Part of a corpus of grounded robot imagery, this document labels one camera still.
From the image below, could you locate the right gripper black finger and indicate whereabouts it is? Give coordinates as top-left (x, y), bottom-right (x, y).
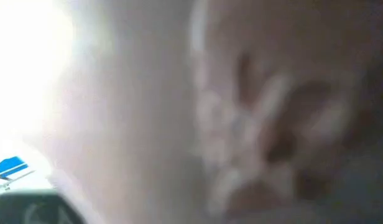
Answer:
top-left (0, 189), bottom-right (87, 224)

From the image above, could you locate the pink strawberry yogurt cereal box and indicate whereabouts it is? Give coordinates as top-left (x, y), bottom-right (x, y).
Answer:
top-left (23, 0), bottom-right (383, 224)

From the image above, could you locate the blue plastic storage bin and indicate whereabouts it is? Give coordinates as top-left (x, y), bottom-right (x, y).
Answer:
top-left (0, 156), bottom-right (29, 180)

